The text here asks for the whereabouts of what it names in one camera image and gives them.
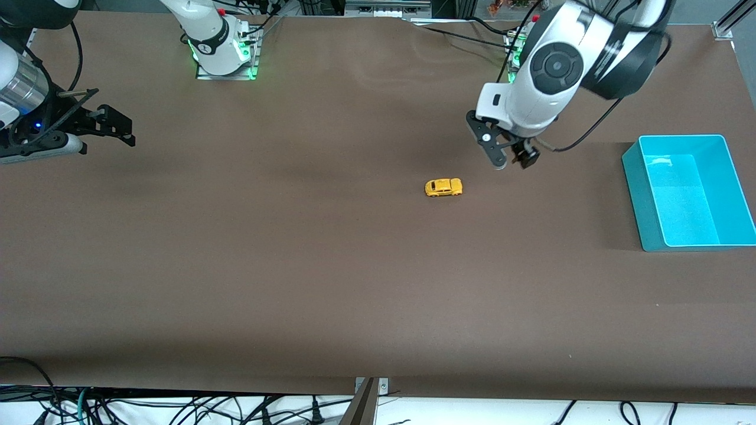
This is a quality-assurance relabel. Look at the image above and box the teal plastic bin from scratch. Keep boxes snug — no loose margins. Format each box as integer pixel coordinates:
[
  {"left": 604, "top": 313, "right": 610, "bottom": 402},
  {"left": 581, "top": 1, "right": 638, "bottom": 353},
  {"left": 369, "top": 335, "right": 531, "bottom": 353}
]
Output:
[{"left": 621, "top": 134, "right": 756, "bottom": 253}]

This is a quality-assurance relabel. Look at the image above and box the dark angled support post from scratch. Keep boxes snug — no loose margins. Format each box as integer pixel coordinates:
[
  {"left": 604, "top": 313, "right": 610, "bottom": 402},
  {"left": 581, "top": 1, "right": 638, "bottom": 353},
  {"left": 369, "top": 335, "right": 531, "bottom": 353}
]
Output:
[{"left": 339, "top": 378, "right": 379, "bottom": 425}]

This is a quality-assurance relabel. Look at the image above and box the black base power cable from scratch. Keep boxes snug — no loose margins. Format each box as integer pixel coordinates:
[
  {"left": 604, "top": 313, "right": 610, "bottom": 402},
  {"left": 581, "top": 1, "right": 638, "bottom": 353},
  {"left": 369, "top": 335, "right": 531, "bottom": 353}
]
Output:
[{"left": 410, "top": 17, "right": 520, "bottom": 51}]

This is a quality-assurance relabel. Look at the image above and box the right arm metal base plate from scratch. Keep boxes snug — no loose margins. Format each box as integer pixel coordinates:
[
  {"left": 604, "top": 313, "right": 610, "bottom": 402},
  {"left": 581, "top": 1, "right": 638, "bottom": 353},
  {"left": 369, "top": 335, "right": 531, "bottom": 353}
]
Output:
[{"left": 195, "top": 30, "right": 261, "bottom": 81}]

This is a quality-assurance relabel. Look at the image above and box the yellow beetle toy car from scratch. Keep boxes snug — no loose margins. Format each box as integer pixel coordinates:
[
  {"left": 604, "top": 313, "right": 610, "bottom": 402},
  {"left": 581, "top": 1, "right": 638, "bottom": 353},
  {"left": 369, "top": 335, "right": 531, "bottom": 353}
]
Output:
[{"left": 425, "top": 178, "right": 464, "bottom": 198}]

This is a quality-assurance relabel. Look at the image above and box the aluminium frame profile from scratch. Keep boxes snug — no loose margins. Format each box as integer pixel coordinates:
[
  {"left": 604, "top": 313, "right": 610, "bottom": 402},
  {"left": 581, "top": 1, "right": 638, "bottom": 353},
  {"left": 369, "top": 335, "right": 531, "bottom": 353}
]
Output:
[{"left": 711, "top": 0, "right": 756, "bottom": 40}]

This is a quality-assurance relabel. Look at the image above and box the black looped floor cable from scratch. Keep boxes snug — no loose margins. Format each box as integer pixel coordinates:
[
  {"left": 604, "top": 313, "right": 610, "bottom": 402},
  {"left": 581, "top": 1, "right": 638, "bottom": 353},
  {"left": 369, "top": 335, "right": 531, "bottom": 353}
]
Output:
[{"left": 0, "top": 356, "right": 60, "bottom": 414}]

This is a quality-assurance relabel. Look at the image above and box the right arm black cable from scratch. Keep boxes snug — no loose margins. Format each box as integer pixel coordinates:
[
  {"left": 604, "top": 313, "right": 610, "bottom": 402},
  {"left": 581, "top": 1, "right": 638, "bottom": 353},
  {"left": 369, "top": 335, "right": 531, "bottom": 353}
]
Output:
[{"left": 68, "top": 21, "right": 84, "bottom": 94}]

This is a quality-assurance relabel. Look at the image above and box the black cable bundle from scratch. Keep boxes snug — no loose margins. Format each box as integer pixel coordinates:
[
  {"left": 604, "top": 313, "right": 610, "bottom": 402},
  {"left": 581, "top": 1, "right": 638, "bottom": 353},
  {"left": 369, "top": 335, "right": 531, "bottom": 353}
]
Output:
[{"left": 239, "top": 0, "right": 285, "bottom": 40}]

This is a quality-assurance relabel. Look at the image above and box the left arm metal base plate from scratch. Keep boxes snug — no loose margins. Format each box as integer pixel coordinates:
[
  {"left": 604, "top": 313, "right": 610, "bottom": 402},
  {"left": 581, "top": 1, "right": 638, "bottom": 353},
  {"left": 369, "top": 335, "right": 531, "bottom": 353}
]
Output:
[{"left": 503, "top": 31, "right": 523, "bottom": 83}]

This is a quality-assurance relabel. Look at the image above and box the grey background equipment box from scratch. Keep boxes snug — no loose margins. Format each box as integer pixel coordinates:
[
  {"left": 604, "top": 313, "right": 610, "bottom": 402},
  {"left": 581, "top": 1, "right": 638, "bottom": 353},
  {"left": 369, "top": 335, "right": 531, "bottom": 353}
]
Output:
[{"left": 345, "top": 0, "right": 433, "bottom": 18}]

